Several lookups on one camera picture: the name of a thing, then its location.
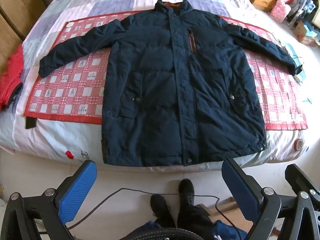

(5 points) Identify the blue cloth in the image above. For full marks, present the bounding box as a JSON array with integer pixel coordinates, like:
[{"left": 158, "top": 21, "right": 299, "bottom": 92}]
[{"left": 212, "top": 219, "right": 248, "bottom": 240}]

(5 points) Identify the navy blue padded jacket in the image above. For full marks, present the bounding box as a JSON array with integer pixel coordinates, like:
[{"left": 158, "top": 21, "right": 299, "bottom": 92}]
[{"left": 38, "top": 0, "right": 303, "bottom": 167}]

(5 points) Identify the pink bag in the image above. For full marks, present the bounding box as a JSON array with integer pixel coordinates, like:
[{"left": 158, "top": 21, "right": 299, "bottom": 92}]
[{"left": 271, "top": 0, "right": 292, "bottom": 23}]

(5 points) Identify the pile of mixed clothes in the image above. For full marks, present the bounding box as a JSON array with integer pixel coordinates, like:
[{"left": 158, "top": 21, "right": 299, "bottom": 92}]
[{"left": 282, "top": 0, "right": 320, "bottom": 48}]

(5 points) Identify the black braided cable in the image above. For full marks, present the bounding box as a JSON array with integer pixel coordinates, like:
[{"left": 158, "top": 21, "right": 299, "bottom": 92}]
[{"left": 120, "top": 227, "right": 215, "bottom": 240}]

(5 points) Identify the pastel patchwork quilt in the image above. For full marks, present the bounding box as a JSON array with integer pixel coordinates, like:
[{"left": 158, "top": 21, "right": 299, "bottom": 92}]
[{"left": 0, "top": 0, "right": 310, "bottom": 173}]

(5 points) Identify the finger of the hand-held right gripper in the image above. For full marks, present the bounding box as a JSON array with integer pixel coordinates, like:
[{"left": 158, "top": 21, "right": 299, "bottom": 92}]
[{"left": 285, "top": 164, "right": 320, "bottom": 215}]

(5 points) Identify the wooden wardrobe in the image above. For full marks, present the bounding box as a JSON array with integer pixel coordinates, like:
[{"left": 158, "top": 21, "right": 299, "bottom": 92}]
[{"left": 0, "top": 0, "right": 54, "bottom": 75}]

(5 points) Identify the bright red jacket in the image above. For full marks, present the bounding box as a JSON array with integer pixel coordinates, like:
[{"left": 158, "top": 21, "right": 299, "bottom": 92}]
[{"left": 0, "top": 44, "right": 24, "bottom": 109}]

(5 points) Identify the thin black cable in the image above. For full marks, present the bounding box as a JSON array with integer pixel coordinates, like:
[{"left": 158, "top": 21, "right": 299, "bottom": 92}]
[{"left": 66, "top": 188, "right": 244, "bottom": 240}]

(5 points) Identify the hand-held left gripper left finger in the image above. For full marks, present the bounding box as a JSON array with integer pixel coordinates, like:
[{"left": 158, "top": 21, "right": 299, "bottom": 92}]
[{"left": 1, "top": 159, "right": 98, "bottom": 240}]

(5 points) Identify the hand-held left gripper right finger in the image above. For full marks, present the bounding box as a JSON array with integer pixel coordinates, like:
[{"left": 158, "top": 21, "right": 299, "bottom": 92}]
[{"left": 222, "top": 158, "right": 320, "bottom": 240}]

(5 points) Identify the person's black trouser leg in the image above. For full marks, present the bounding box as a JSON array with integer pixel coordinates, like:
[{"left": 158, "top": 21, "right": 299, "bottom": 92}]
[{"left": 177, "top": 201, "right": 215, "bottom": 234}]

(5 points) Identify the person's black shoe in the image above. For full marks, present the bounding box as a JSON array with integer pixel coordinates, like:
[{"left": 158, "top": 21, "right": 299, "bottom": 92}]
[
  {"left": 178, "top": 179, "right": 195, "bottom": 205},
  {"left": 150, "top": 194, "right": 175, "bottom": 228}
]

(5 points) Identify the red checked mat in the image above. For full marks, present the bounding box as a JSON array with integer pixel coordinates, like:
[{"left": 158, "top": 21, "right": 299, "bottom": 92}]
[{"left": 24, "top": 11, "right": 308, "bottom": 130}]

